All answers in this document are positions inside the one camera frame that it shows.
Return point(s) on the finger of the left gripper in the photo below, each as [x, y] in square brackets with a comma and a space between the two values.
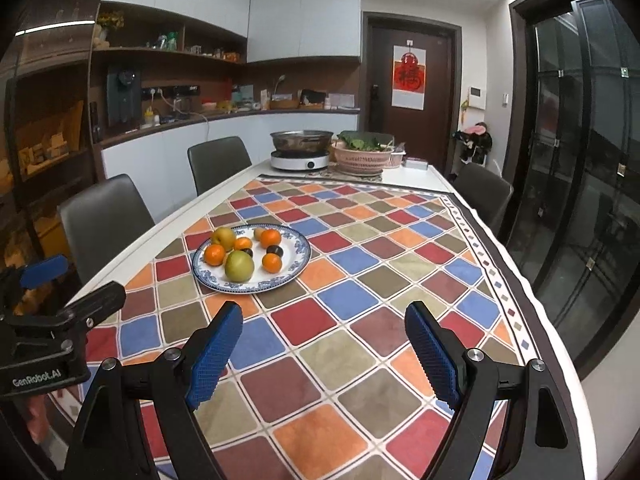
[93, 308]
[43, 272]

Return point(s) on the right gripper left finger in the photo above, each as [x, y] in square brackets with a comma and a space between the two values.
[109, 438]

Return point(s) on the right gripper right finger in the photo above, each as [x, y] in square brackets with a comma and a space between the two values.
[537, 439]

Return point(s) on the large yellow pear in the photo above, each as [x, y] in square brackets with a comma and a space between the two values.
[225, 237]

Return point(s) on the small orange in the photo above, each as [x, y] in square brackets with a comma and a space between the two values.
[242, 243]

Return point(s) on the large orange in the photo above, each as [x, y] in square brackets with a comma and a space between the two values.
[270, 237]

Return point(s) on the dark chair near left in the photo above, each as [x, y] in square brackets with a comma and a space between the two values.
[101, 221]

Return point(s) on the dark chair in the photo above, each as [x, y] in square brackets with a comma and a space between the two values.
[101, 221]
[215, 161]
[484, 191]

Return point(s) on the white lower cabinets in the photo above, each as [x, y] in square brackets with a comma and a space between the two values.
[160, 163]

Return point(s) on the white cabinets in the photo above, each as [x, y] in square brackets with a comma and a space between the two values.
[160, 163]
[278, 29]

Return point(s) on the blue white porcelain plate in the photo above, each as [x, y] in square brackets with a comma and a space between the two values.
[296, 255]

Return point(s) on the colourful checkered tablecloth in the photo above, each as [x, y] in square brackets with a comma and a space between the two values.
[323, 383]

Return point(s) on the dark chair far left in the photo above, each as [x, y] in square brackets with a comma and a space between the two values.
[215, 161]

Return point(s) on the black water dispenser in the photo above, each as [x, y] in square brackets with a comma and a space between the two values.
[123, 96]

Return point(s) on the white induction cooker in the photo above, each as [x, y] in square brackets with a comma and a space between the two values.
[299, 161]

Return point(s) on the dark chair right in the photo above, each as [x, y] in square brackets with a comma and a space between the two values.
[484, 191]

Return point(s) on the steel pot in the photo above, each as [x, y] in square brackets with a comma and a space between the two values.
[302, 141]

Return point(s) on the small white box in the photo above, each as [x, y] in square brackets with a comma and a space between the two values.
[413, 163]

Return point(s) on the glass sliding door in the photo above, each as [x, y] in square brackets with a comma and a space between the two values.
[575, 235]

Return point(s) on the pink basket with greens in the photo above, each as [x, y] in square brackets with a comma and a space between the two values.
[365, 154]

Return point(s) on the dark wooden door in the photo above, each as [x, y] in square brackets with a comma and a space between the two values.
[427, 134]

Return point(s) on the white upper cabinets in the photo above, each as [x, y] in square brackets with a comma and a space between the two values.
[278, 29]

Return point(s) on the red fu door poster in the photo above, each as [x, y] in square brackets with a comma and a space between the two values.
[408, 78]

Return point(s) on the white wall intercom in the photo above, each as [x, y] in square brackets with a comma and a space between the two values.
[476, 98]

